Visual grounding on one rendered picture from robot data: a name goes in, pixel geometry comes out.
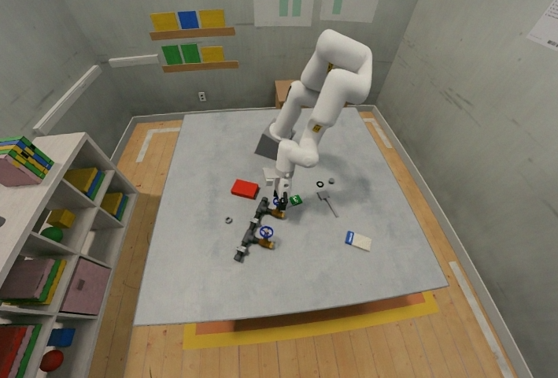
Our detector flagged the grey pipe assembly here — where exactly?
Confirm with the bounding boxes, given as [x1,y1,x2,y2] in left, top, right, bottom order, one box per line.
[233,197,285,261]

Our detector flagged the red block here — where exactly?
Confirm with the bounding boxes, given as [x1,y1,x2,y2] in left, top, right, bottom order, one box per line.
[231,179,258,200]

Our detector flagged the green tag with silver chain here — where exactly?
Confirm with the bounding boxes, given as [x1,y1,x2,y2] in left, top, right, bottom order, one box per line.
[290,195,303,206]

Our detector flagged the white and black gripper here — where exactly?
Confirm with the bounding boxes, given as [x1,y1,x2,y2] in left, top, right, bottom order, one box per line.
[273,176,293,211]

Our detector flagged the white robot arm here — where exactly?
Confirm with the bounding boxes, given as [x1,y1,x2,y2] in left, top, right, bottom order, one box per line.
[262,29,372,187]

